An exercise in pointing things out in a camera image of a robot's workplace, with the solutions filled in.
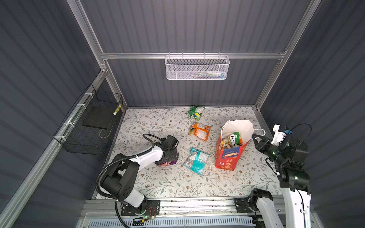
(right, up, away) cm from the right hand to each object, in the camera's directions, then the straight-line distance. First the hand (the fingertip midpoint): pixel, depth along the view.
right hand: (256, 136), depth 66 cm
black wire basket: (-84, +4, +6) cm, 85 cm away
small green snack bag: (-26, +14, +46) cm, 54 cm away
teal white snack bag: (-27, -18, +21) cm, 38 cm away
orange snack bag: (-23, 0, +36) cm, 42 cm away
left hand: (-43, -17, +24) cm, 52 cm away
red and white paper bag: (-12, -13, +9) cm, 20 cm away
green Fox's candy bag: (-3, -4, +20) cm, 21 cm away
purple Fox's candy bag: (-45, -19, +20) cm, 53 cm away
